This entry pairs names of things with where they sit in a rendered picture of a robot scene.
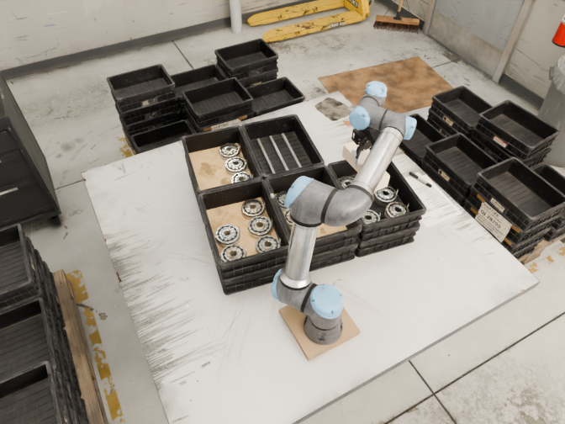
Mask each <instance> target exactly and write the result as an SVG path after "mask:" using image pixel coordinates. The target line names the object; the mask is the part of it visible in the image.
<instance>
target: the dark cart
mask: <svg viewBox="0 0 565 424"><path fill-rule="evenodd" d="M60 214H61V208H60V205H59V202H58V199H57V196H56V193H55V188H54V185H53V182H52V179H51V175H50V170H49V168H48V164H47V161H46V158H45V155H44V153H43V151H42V150H41V149H40V146H39V144H38V142H37V140H36V139H35V137H34V134H33V132H32V130H31V129H30V127H29V125H28V123H27V121H26V119H25V117H24V115H23V113H22V111H21V109H20V107H19V106H18V103H17V102H16V100H15V98H14V96H13V94H12V92H11V90H10V88H9V86H8V84H7V82H6V80H5V78H4V77H3V74H2V73H1V71H0V229H2V228H4V227H7V226H10V225H14V224H20V225H21V226H22V227H24V226H26V225H30V224H33V223H35V222H38V221H41V220H45V219H48V218H50V217H51V219H52V220H53V221H54V222H55V224H56V225H59V224H61V222H60V219H59V216H58V215H60Z"/></svg>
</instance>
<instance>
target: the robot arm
mask: <svg viewBox="0 0 565 424"><path fill-rule="evenodd" d="M386 92H387V87H386V85H385V84H383V83H382V82H369V83H368V84H367V86H366V89H365V94H364V96H363V97H362V99H361V101H360V102H359V103H358V104H357V106H356V107H355V108H354V109H353V110H352V111H351V114H350V116H349V121H350V124H351V126H352V127H354V128H355V129H353V131H352V136H351V139H352V140H353V141H354V142H355V143H356V145H359V146H358V147H357V149H356V150H351V154H352V155H353V157H354V159H355V164H356V167H358V166H360V165H361V161H362V158H363V156H364V155H365V151H364V150H367V149H368V150H369V151H370V152H369V154H368V155H367V158H366V160H365V161H364V163H363V164H362V166H361V168H360V170H359V172H358V173H357V175H356V177H355V178H354V180H353V182H352V184H348V185H347V186H346V188H345V190H339V189H338V188H334V187H331V186H330V185H327V184H325V183H322V182H319V181H317V180H314V178H308V177H305V176H302V177H299V178H298V179H296V181H295V182H294V183H293V185H292V186H291V188H290V189H289V190H288V193H287V196H286V198H285V201H284V205H285V207H287V209H290V214H289V216H290V219H291V221H292V222H293V226H292V231H291V236H290V241H289V246H288V255H287V261H286V265H285V267H284V268H282V269H280V270H279V271H278V272H277V274H276V275H275V277H274V279H273V282H272V296H273V297H274V298H275V299H277V300H279V301H280V302H281V303H284V304H286V305H289V306H291V307H293V308H294V309H296V310H298V311H300V312H303V313H304V314H305V315H306V317H305V319H304V332H305V334H306V336H307V337H308V339H309V340H310V341H312V342H314V343H316V344H319V345H330V344H332V343H334V342H336V341H337V340H338V339H339V338H340V336H341V333H342V329H343V323H342V319H341V312H342V310H343V299H342V295H341V292H340V291H339V290H338V289H337V288H336V287H334V286H332V285H330V284H319V285H318V284H315V283H313V282H311V274H310V272H309V266H310V263H311V258H312V254H313V250H314V244H315V239H316V235H317V231H318V227H319V226H321V225H323V223H324V224H326V225H329V226H334V227H339V226H344V225H349V224H350V223H352V222H354V221H356V220H358V219H360V218H361V217H362V216H363V215H364V214H365V213H366V212H367V211H368V210H369V208H370V207H371V205H372V202H373V200H374V197H373V194H374V192H375V190H376V188H377V186H378V185H379V183H380V181H381V179H382V177H383V175H384V173H385V172H386V170H387V168H388V165H389V163H390V162H391V161H392V159H393V156H394V154H395V152H396V151H397V150H398V148H399V145H400V143H401V141H402V140H403V139H406V140H409V139H410V138H411V137H412V135H413V134H414V131H415V127H416V124H417V121H416V119H414V118H411V117H409V116H407V115H404V114H399V113H396V112H394V111H391V110H388V109H384V108H383V105H384V101H385V98H386V96H387V95H386ZM380 130H381V131H380ZM353 133H354V138H353Z"/></svg>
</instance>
